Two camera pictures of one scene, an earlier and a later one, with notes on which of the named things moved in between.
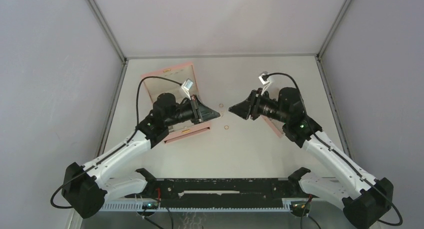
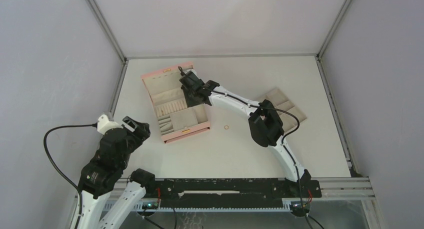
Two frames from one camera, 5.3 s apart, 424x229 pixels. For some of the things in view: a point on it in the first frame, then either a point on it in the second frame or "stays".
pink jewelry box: (179, 80) stays
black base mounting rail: (224, 193) stays
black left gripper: (204, 113) -> (141, 132)
